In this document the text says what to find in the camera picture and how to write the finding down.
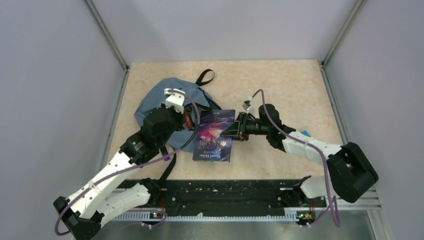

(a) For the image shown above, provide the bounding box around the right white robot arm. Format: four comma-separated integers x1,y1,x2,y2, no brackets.
220,103,379,206

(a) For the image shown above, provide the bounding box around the left aluminium frame post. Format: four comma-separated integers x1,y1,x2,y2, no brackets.
83,0,130,72

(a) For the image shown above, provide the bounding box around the blue grey backpack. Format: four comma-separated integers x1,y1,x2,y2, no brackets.
133,68,223,183

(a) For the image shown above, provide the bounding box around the right aluminium frame post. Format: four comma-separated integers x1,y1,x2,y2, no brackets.
321,0,368,69

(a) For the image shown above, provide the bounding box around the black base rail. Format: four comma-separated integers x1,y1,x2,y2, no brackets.
129,178,327,226

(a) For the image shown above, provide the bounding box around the aluminium frame post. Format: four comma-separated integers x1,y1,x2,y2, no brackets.
321,0,368,69
83,0,130,72

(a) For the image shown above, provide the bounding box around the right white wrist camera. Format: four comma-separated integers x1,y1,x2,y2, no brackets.
241,96,254,113

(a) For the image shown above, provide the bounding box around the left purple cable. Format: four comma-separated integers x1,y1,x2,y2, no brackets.
54,88,201,237

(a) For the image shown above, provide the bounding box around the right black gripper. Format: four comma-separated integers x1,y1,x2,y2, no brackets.
220,111,270,141

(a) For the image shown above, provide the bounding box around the colourful block stack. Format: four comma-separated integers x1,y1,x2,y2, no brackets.
301,130,310,137

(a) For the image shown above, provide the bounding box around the dark purple galaxy book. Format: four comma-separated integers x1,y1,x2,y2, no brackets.
192,109,236,163

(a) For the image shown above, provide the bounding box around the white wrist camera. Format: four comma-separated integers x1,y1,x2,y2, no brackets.
164,88,185,114
241,96,254,113

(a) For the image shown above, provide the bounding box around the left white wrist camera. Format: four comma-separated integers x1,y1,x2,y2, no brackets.
164,88,185,114

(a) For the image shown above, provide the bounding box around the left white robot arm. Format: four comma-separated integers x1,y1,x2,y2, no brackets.
53,106,184,240

